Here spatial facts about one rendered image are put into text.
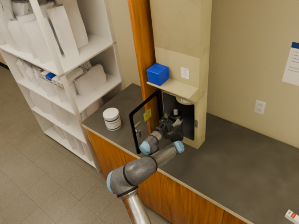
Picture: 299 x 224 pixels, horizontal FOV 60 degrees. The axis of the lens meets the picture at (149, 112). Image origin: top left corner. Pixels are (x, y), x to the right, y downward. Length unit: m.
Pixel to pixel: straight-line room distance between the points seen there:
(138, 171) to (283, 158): 1.14
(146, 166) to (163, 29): 0.78
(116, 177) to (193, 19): 0.87
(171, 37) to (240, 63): 0.60
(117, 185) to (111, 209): 1.58
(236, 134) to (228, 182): 0.44
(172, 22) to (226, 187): 1.08
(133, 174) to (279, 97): 1.16
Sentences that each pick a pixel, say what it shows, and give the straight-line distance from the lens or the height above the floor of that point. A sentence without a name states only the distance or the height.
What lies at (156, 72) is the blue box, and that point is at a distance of 1.61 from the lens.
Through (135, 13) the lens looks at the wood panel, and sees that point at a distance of 1.56.
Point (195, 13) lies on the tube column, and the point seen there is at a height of 1.96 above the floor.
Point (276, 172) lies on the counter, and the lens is 1.97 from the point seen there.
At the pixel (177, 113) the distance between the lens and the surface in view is 1.77.
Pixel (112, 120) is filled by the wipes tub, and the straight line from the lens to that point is 2.14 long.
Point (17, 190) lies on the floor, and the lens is 3.46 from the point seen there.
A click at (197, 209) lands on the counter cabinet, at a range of 2.07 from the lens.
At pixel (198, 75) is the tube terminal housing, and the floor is 1.60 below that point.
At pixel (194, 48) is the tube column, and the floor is 1.76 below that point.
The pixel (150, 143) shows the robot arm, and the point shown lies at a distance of 1.61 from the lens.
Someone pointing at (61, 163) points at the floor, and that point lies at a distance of 3.45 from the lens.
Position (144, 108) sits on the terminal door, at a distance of 1.75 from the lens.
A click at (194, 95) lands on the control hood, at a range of 1.58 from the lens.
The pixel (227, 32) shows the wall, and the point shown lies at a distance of 1.87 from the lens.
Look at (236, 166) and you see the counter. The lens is 1.94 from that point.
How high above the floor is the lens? 2.47
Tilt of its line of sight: 41 degrees down
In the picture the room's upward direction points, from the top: 8 degrees counter-clockwise
